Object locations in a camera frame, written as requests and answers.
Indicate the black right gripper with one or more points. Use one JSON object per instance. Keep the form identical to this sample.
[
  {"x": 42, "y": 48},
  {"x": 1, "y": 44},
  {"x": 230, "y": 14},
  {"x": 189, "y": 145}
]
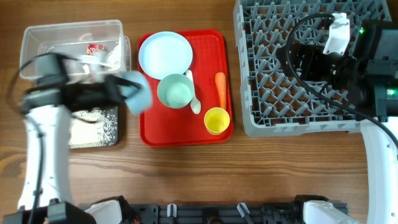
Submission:
[{"x": 296, "y": 61}]

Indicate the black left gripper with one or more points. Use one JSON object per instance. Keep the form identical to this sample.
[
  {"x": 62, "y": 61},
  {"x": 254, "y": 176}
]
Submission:
[{"x": 111, "y": 84}]

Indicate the light blue rice bowl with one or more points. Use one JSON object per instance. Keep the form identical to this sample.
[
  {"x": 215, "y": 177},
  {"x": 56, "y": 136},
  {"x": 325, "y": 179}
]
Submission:
[{"x": 138, "y": 99}]

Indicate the white rice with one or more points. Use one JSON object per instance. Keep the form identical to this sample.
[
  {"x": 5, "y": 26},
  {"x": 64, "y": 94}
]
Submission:
[{"x": 93, "y": 127}]

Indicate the red snack wrapper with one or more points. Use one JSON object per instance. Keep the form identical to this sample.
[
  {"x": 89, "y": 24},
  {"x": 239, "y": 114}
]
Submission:
[{"x": 94, "y": 49}]

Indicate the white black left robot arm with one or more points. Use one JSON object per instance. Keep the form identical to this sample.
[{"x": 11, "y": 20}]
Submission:
[{"x": 47, "y": 110}]

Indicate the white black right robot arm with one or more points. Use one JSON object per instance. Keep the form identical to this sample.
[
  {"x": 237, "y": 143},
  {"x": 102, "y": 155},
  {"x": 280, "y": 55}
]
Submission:
[{"x": 364, "y": 84}]

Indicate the black waste tray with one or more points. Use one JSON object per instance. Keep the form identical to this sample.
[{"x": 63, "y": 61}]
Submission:
[{"x": 96, "y": 127}]

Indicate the clear plastic waste bin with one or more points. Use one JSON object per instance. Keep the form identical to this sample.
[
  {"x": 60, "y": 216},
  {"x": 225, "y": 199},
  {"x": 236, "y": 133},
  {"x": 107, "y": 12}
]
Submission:
[{"x": 74, "y": 38}]

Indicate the grey dishwasher rack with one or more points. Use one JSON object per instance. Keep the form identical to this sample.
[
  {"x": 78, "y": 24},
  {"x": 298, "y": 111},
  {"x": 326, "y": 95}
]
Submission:
[{"x": 276, "y": 105}]

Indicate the red serving tray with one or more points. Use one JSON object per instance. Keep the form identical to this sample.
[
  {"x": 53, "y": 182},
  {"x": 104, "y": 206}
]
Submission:
[{"x": 161, "y": 126}]

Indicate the green bowl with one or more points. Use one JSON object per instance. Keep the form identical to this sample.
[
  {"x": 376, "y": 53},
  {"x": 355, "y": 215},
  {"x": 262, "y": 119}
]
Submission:
[{"x": 175, "y": 91}]

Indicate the light blue plate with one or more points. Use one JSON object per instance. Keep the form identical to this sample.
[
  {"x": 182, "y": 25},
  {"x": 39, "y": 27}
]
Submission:
[{"x": 165, "y": 53}]

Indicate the orange carrot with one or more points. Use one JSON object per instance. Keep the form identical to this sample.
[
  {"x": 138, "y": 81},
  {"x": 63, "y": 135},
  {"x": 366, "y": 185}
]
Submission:
[{"x": 220, "y": 80}]

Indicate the white plastic spoon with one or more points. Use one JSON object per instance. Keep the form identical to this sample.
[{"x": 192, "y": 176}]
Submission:
[{"x": 195, "y": 103}]

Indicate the yellow plastic cup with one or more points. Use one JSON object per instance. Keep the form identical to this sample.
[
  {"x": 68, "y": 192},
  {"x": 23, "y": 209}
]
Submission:
[{"x": 216, "y": 120}]

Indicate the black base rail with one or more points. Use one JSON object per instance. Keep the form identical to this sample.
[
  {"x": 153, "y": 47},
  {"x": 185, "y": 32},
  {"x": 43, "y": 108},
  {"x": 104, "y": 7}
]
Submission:
[{"x": 191, "y": 214}]

